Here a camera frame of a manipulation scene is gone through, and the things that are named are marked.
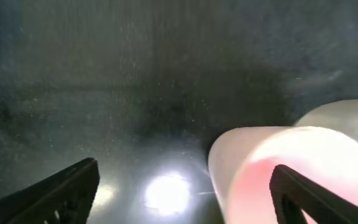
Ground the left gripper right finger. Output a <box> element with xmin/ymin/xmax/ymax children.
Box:
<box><xmin>269</xmin><ymin>164</ymin><xmax>358</xmax><ymax>224</ymax></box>

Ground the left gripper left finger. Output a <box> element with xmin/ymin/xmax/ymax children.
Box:
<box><xmin>0</xmin><ymin>157</ymin><xmax>101</xmax><ymax>224</ymax></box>

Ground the pink cup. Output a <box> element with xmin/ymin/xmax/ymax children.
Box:
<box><xmin>208</xmin><ymin>126</ymin><xmax>358</xmax><ymax>224</ymax></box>

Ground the steel sink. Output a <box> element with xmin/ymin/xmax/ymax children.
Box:
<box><xmin>293</xmin><ymin>98</ymin><xmax>358</xmax><ymax>162</ymax></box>

